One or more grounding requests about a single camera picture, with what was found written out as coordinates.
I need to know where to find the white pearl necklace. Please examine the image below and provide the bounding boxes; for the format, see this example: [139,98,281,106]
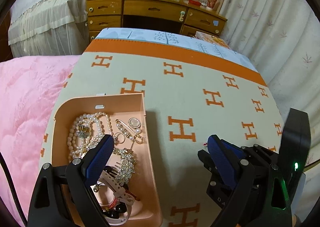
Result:
[67,112,114,163]

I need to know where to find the red cord bracelet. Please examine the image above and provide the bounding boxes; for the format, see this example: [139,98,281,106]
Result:
[101,189,141,211]

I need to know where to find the pearl safety pin brooch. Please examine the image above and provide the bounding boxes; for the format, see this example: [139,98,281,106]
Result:
[113,119,144,144]

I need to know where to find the black bead bracelet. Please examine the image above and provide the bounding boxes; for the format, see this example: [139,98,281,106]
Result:
[102,203,127,220]

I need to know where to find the round pearl brooch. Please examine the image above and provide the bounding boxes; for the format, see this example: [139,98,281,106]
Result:
[128,117,142,129]

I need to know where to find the rhinestone leaf hair comb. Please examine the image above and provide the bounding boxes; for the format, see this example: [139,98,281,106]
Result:
[111,148,136,186]

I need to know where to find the peach plastic jewelry box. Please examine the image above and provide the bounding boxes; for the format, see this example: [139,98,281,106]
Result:
[50,93,163,226]

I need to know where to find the orange H pattern blanket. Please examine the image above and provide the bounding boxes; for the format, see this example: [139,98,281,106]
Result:
[40,39,283,226]

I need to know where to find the pink quilt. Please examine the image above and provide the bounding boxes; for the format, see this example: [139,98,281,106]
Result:
[1,56,79,214]

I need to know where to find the blue patterned bed sheet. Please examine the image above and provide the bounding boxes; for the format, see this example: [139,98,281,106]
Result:
[95,27,257,71]

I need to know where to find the white curtain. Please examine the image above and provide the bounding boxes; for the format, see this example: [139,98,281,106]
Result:
[218,0,320,222]

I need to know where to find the lace covered furniture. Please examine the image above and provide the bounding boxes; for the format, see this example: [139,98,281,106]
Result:
[8,0,89,57]

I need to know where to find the wooden desk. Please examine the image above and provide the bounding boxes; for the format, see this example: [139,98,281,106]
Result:
[86,0,227,37]

